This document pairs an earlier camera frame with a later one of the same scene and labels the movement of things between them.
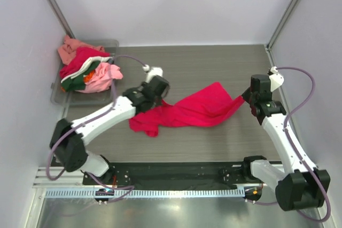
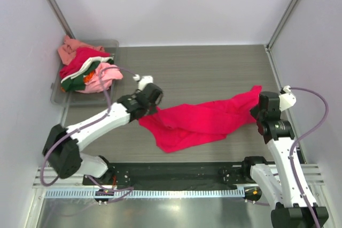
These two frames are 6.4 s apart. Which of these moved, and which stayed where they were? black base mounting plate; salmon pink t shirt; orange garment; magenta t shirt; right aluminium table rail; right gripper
Moved: right gripper; magenta t shirt
Stayed: salmon pink t shirt; right aluminium table rail; orange garment; black base mounting plate
